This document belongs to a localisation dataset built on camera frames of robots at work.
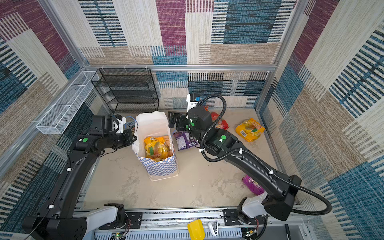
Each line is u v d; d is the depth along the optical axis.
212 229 0.69
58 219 0.37
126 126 0.68
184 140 0.99
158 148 0.89
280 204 0.38
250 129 1.02
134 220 0.74
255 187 0.79
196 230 0.71
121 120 0.68
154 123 0.89
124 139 0.64
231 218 0.73
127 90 1.10
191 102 0.54
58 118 0.71
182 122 0.54
